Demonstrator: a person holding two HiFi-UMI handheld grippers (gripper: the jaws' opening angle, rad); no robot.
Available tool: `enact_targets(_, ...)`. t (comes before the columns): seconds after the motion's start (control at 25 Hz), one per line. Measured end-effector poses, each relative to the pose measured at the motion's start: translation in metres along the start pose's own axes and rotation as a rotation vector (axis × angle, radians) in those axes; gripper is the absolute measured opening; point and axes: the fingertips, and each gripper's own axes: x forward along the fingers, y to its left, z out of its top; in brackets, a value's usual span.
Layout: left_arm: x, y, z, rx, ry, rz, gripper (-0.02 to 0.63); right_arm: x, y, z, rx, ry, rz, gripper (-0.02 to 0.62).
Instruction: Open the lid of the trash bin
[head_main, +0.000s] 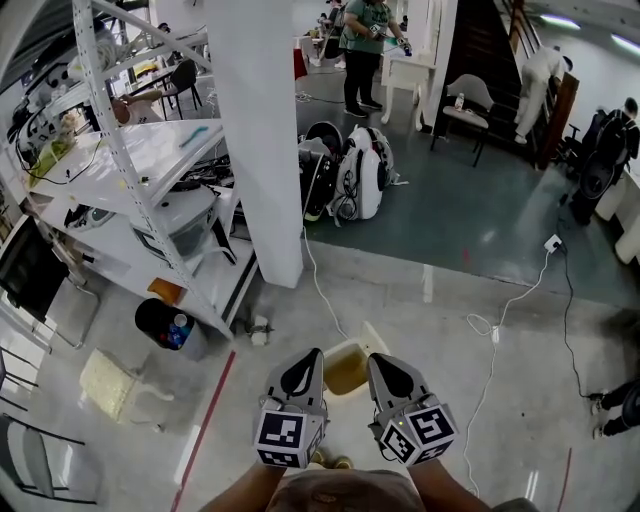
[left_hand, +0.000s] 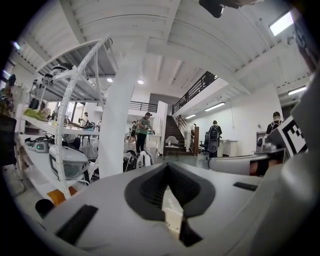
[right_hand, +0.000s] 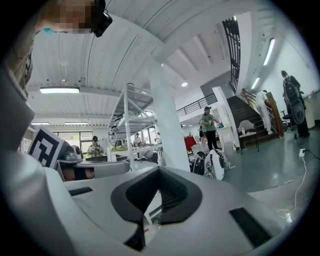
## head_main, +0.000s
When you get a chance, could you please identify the black swivel chair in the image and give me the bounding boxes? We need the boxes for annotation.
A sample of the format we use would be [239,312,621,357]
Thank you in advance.
[552,123,586,174]

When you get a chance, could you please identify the white ornate stool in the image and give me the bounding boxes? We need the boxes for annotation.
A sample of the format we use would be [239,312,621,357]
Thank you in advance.
[79,348,176,434]

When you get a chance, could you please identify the black dining chair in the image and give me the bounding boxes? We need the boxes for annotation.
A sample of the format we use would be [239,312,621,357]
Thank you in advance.
[159,58,204,121]

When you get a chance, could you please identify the person's left forearm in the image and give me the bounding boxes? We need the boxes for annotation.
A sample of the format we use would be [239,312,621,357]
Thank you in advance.
[199,459,286,512]

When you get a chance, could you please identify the blue snack wrapper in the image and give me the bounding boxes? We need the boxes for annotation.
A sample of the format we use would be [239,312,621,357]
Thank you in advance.
[162,323,194,349]

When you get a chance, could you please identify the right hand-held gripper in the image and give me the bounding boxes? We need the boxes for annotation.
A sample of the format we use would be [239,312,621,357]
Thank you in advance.
[367,353,459,468]

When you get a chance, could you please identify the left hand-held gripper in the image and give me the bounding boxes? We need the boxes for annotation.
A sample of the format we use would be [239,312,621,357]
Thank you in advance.
[253,348,330,470]

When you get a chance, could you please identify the grey chair black frame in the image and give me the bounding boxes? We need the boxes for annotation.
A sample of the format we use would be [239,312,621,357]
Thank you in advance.
[0,412,99,506]

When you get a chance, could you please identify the person's right forearm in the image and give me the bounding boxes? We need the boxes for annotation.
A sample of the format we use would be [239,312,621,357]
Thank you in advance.
[407,457,494,512]

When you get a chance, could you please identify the white ornate table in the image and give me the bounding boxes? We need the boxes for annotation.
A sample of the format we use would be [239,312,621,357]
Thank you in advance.
[380,54,436,132]

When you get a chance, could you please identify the white backpack shell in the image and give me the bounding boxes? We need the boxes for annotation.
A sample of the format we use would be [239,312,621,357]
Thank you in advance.
[332,124,401,221]

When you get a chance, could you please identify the white metal shelving rack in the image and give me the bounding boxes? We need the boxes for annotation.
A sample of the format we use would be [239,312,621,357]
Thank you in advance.
[0,0,261,341]

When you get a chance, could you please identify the black backpack shell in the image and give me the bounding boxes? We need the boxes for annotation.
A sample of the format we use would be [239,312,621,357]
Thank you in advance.
[298,121,344,224]

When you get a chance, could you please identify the dark wooden staircase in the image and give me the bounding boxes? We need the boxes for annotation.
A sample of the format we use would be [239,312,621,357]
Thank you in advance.
[432,0,581,171]

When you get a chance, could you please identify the cream lidded trash bin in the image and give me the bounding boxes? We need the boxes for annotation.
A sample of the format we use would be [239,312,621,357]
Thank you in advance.
[322,319,391,397]

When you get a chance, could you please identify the white side table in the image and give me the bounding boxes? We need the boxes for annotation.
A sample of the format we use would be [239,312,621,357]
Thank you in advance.
[594,167,640,264]

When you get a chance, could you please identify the teal plastic tool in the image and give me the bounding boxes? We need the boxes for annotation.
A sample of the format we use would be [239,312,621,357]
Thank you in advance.
[178,127,209,149]

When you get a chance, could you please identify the white roll with dark straps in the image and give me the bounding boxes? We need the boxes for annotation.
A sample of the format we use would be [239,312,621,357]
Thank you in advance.
[234,314,276,347]

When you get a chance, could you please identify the white rounded equipment case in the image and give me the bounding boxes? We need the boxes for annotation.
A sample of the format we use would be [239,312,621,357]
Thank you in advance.
[132,187,221,261]

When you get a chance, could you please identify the white power cable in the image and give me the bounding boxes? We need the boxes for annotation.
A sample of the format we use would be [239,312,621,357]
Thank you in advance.
[301,225,351,341]
[462,247,556,499]

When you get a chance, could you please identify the black power cable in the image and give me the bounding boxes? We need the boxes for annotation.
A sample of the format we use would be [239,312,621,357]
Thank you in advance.
[557,242,604,401]

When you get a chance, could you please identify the orange pad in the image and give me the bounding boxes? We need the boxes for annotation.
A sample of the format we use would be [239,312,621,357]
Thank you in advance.
[148,278,181,306]

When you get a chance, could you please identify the white round-faced device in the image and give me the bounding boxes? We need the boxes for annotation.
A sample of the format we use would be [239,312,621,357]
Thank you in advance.
[64,204,116,232]

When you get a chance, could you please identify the white square pillar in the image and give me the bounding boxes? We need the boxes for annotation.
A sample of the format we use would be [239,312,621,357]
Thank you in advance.
[205,0,305,290]

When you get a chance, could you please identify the beige chair black legs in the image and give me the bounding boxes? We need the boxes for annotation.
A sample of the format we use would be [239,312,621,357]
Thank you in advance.
[430,73,496,169]

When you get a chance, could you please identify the grey waste bin black bag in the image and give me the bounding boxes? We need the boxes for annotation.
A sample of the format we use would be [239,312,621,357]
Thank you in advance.
[133,297,209,362]

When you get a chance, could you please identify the yellow-green bag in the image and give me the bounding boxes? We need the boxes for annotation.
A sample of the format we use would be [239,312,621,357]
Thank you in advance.
[27,139,76,176]

